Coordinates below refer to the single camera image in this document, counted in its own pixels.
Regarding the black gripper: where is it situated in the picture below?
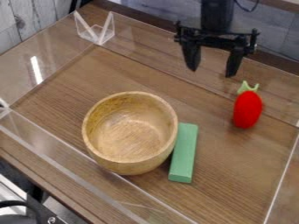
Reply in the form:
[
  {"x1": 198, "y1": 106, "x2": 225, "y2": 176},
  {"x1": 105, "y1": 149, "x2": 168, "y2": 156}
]
[{"x1": 173, "y1": 21, "x2": 258, "y2": 78}]

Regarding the red plush fruit green stem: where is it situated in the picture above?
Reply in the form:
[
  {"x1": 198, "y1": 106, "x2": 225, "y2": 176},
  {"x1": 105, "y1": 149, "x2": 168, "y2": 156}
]
[{"x1": 232, "y1": 80, "x2": 262, "y2": 129}]

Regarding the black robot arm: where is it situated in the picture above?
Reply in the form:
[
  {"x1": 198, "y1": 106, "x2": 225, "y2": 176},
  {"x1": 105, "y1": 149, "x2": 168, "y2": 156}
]
[{"x1": 173, "y1": 0, "x2": 260, "y2": 78}]

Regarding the wooden bowl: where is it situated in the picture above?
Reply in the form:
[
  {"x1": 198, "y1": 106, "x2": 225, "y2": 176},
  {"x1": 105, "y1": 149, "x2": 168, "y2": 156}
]
[{"x1": 81, "y1": 91, "x2": 178, "y2": 175}]

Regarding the green rectangular block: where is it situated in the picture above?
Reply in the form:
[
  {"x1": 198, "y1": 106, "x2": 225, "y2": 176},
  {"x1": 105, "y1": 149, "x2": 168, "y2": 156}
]
[{"x1": 168, "y1": 122, "x2": 198, "y2": 183}]

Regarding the clear acrylic corner bracket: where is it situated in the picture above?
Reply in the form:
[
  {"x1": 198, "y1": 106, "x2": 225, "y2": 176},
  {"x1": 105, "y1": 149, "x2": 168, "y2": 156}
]
[{"x1": 73, "y1": 11, "x2": 114, "y2": 46}]

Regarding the clear acrylic tray wall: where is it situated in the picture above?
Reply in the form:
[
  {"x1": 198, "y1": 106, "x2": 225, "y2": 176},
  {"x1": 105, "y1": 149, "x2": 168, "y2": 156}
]
[{"x1": 0, "y1": 14, "x2": 299, "y2": 224}]

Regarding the black metal stand bracket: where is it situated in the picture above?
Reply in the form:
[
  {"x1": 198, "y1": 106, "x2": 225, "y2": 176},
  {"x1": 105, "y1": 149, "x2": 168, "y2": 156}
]
[{"x1": 25, "y1": 194, "x2": 67, "y2": 224}]

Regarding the black cable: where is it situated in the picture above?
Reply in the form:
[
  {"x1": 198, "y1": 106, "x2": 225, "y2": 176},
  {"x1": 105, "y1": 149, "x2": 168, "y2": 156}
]
[{"x1": 0, "y1": 199, "x2": 29, "y2": 210}]

